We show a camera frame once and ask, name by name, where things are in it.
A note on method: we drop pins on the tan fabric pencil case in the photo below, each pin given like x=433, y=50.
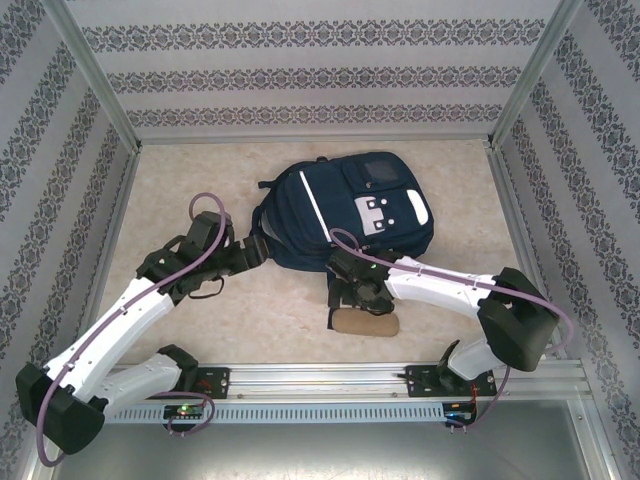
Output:
x=365, y=325

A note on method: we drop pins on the navy blue backpack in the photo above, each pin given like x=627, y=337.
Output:
x=290, y=225

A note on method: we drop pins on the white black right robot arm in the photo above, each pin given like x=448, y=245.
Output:
x=440, y=295

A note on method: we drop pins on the metal sheet panel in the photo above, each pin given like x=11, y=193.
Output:
x=320, y=450

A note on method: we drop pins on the aluminium mounting rail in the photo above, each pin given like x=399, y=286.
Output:
x=320, y=380

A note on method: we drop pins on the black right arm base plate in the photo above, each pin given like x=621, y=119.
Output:
x=420, y=382

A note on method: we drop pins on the aluminium side rail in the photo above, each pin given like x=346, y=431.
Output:
x=525, y=225
x=107, y=240

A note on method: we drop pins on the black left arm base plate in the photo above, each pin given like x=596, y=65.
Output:
x=217, y=382

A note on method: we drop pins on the aluminium rear rail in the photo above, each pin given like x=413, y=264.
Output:
x=320, y=139

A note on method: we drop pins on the aluminium frame post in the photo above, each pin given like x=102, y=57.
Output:
x=540, y=65
x=90, y=70

